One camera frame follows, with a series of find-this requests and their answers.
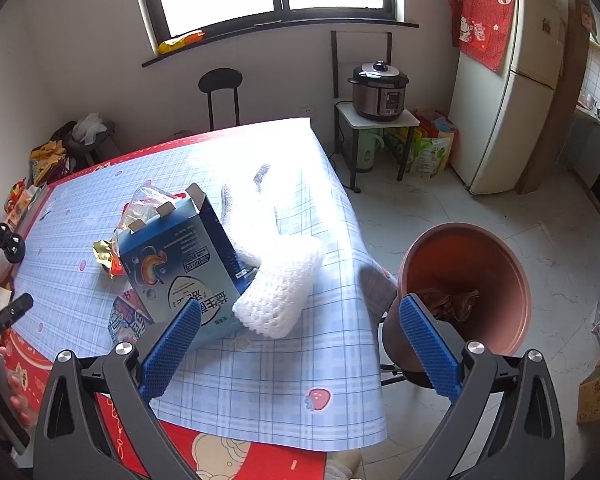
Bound dark windowsill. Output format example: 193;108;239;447
141;20;420;68

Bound gold orange snack wrapper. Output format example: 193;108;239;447
92;237;127;278

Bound blue cardboard carton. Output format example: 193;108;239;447
115;183;261;348

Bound brown wooden door frame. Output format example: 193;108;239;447
520;0;591;196

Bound yellow green packet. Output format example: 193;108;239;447
384;126;423;166

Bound black folded chair frame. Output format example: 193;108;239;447
330;30;393;101

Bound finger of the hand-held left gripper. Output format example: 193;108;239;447
0;294;34;343

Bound brown crumpled wrapper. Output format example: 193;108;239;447
417;287;481;323

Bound cardboard box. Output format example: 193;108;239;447
577;345;600;431

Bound green electric kettle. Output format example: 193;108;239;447
354;127;386;173

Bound red printed hanging cloth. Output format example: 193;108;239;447
447;0;518;73

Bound person's left hand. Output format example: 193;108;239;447
2;372;37;431

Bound red shopping bag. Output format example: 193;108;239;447
412;107;458;136

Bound blue plaid tablecloth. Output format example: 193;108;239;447
10;117;388;453

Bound white side table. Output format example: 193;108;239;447
335;101;421;193

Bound white refrigerator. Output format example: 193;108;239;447
449;0;571;196

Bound black round-back chair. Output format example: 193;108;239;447
198;67;244;131

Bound electric pressure cooker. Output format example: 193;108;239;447
347;60;411;122

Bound yellow snack bag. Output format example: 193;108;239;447
30;140;68;186

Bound clear plastic bag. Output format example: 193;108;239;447
117;183;191;233

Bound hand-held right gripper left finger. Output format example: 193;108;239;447
32;299;203;480

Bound red snack packets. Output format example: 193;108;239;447
5;180;48;226

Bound green white bag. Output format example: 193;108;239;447
417;130;456;177

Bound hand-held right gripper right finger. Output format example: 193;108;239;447
397;294;566;480

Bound terracotta plastic basin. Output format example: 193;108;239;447
382;222;533;388

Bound orange snack packet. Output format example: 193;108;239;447
157;30;206;56

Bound white bubble wrap bag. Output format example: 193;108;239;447
219;162;327;341

